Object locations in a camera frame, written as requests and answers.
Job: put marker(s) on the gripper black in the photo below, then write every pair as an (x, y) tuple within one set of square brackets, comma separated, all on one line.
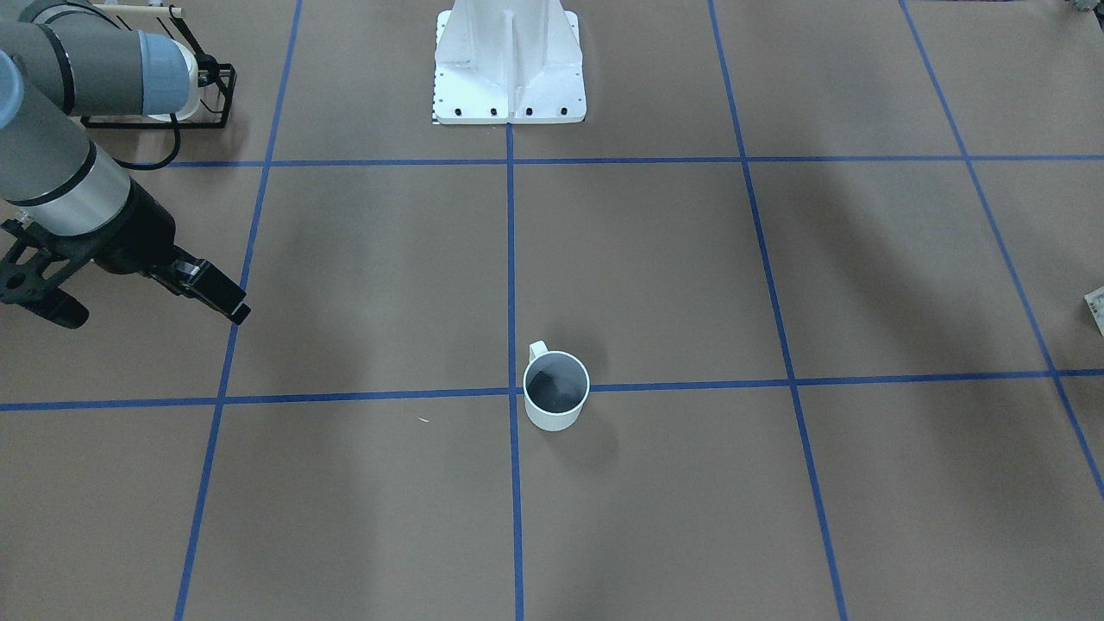
[(141, 235)]

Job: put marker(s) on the white mug with handle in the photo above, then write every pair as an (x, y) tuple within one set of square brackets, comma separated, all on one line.
[(556, 386)]

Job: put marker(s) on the blue milk carton green cap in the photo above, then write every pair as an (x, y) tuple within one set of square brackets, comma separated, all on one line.
[(1095, 304)]

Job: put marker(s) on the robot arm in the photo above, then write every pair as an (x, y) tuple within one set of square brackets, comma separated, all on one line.
[(87, 102)]

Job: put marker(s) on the brown paper table cover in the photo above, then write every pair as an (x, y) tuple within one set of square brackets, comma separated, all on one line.
[(791, 327)]

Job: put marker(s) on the white cup on wire rack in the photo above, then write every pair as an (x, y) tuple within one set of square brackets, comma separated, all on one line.
[(169, 72)]

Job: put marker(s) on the black wire cup rack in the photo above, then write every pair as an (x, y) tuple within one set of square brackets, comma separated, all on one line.
[(212, 82)]

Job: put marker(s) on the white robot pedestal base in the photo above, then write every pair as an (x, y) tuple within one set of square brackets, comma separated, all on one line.
[(508, 62)]

